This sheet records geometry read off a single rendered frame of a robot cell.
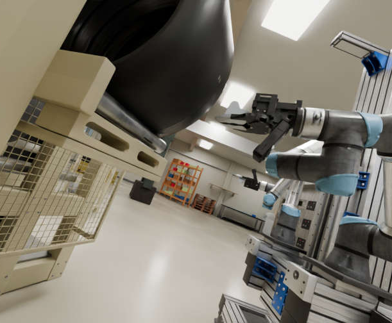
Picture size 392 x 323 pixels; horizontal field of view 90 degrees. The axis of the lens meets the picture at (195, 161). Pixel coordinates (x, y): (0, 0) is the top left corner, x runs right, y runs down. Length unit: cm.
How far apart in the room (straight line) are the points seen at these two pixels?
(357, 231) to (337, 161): 56
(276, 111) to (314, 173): 17
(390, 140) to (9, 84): 95
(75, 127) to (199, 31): 33
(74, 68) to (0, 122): 14
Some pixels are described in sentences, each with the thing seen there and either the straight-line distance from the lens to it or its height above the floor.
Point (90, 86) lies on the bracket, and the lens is 37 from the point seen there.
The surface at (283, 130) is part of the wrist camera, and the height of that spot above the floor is 101.
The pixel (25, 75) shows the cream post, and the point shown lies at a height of 87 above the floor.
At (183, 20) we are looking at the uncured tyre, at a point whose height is 114.
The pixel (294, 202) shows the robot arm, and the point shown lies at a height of 100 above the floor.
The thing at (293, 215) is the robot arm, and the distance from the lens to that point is 144.
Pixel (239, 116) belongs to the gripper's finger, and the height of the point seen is 101.
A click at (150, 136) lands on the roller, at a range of 58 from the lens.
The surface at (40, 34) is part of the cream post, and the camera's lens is 47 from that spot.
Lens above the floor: 80
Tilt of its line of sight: 9 degrees up
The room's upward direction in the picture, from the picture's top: 21 degrees clockwise
